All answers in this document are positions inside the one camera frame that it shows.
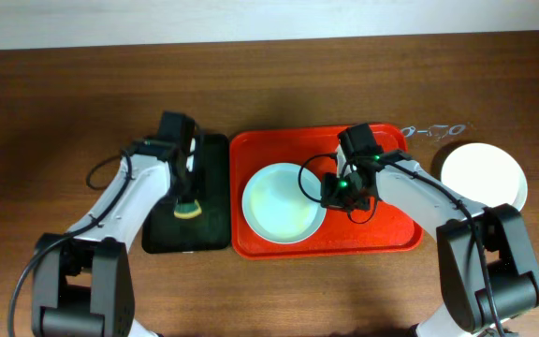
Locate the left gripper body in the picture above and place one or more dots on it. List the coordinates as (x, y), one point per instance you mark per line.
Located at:
(185, 191)

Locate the red plastic tray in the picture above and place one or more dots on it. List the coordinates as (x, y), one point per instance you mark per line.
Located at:
(388, 230)

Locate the light blue plate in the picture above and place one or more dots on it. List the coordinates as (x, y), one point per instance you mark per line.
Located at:
(279, 203)

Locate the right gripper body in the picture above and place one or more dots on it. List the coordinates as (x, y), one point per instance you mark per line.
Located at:
(333, 195)

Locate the white plate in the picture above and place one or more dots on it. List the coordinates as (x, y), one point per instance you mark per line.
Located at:
(485, 173)

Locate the green yellow sponge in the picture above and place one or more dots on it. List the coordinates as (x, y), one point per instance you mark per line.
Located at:
(187, 210)

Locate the black plastic tray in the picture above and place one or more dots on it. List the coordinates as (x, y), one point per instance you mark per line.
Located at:
(163, 232)

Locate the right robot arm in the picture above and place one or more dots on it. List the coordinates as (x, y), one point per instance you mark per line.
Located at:
(488, 270)

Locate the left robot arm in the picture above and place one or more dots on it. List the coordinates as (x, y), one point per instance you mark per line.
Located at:
(82, 285)

